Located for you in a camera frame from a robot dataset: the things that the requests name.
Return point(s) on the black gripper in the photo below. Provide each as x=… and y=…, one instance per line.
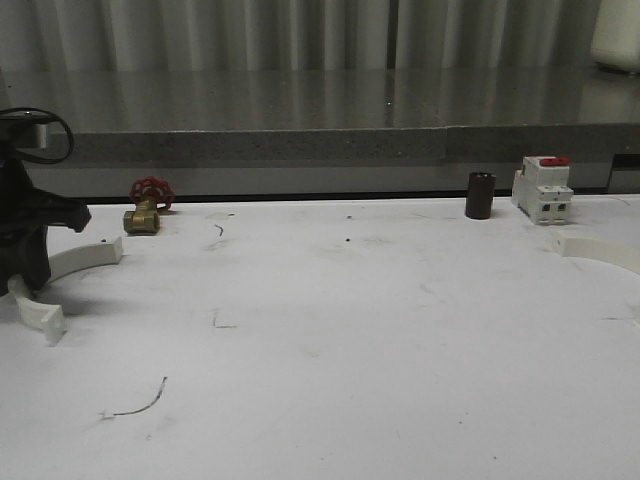
x=26, y=214

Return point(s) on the white half pipe clamp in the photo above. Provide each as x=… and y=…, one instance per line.
x=49, y=318

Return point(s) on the brass valve red handwheel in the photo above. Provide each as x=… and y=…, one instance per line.
x=151, y=196

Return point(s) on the grey stone counter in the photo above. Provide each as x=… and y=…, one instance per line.
x=334, y=133

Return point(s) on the dark brown cylindrical coupling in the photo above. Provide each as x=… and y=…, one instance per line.
x=480, y=194

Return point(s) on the white container on counter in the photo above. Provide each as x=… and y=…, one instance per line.
x=615, y=40

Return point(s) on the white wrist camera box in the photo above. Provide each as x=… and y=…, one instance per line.
x=36, y=136

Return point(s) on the white circuit breaker red switch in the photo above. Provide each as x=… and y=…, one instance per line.
x=540, y=189

